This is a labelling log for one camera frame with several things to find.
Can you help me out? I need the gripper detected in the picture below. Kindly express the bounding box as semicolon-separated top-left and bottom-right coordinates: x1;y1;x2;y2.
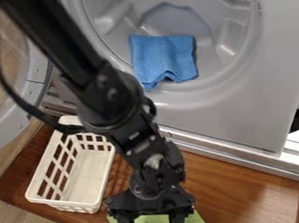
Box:
99;150;199;223

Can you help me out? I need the blue cloth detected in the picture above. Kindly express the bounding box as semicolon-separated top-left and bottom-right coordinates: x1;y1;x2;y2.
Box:
126;27;202;93

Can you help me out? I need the white basket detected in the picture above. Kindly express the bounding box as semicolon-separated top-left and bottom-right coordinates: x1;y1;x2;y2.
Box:
16;109;124;222

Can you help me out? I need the washing machine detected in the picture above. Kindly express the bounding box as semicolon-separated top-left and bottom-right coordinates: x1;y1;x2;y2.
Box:
0;0;299;183

